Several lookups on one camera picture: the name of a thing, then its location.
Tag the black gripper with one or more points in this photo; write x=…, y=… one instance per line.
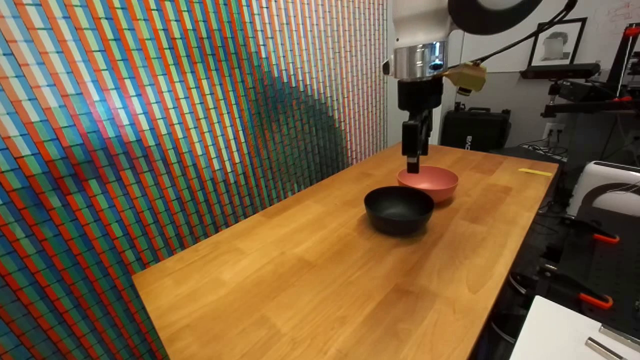
x=420, y=92

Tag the black bowl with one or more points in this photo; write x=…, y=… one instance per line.
x=399, y=212

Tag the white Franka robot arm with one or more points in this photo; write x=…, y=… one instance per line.
x=418, y=31

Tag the brown bowl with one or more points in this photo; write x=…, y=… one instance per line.
x=436, y=183

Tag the black hard carrying case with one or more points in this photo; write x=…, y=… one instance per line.
x=475, y=131

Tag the beige taped lamp joint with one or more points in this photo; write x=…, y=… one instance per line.
x=468, y=77

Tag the yellow tape strip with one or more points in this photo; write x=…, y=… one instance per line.
x=535, y=172

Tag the framed portrait picture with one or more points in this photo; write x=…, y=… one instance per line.
x=557, y=42

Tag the black equipment rack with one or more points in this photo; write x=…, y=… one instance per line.
x=593, y=121

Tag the red and black stand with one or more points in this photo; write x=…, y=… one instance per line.
x=627, y=52

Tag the black bar camera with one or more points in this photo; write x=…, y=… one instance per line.
x=561, y=70

